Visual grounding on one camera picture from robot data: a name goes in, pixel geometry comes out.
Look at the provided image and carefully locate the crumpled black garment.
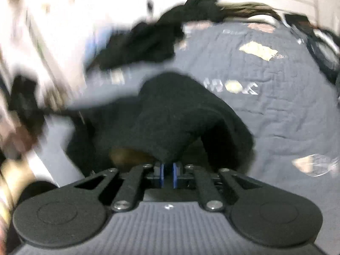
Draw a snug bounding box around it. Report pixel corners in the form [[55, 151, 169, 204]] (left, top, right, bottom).
[[183, 0, 229, 23], [88, 18, 186, 72]]

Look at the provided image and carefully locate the clear plastic bag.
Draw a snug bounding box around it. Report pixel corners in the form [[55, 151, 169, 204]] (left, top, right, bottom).
[[291, 154, 340, 178]]

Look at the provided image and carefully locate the grey printed blanket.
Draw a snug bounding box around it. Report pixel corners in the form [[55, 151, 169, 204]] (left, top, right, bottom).
[[34, 21, 340, 189]]

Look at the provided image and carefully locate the pile of dark clothes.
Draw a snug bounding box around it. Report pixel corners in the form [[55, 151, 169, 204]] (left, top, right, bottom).
[[284, 13, 340, 85]]

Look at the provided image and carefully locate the black garment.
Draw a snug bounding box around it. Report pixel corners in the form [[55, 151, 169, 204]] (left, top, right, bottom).
[[40, 72, 255, 176], [183, 0, 229, 23], [88, 18, 186, 72]]

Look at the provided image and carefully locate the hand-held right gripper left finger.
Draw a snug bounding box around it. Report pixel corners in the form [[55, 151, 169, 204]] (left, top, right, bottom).
[[73, 162, 165, 213]]

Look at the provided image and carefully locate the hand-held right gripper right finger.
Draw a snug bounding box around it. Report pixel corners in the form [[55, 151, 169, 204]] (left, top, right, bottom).
[[173, 162, 266, 213]]

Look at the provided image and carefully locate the brown fuzzy cloth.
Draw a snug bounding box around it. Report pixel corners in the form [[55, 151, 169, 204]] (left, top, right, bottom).
[[218, 1, 285, 22]]

